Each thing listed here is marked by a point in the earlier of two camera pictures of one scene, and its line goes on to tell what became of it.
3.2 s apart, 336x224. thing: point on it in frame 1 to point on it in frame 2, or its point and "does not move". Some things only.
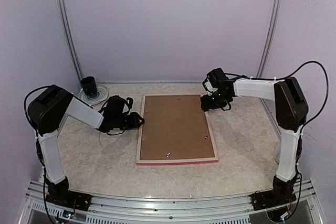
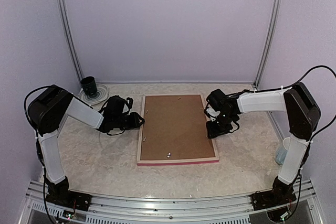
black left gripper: (135, 123) does not move
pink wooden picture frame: (176, 130) does not move
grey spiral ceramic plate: (100, 96) does not move
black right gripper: (206, 105) to (215, 132)
